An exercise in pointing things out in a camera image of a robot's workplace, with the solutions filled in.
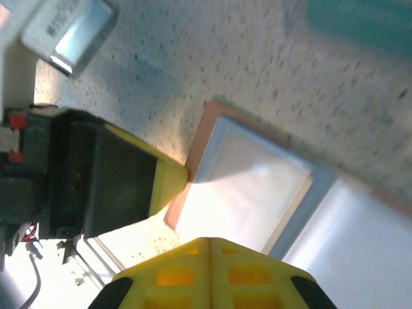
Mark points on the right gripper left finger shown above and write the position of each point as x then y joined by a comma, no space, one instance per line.
174,280

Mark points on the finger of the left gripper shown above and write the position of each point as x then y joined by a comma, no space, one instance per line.
122,180

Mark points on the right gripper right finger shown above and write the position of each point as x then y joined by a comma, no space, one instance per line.
251,280

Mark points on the brown card holder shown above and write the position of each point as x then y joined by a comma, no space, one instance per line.
257,180

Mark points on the teal card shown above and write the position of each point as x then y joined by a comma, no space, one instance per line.
360,25

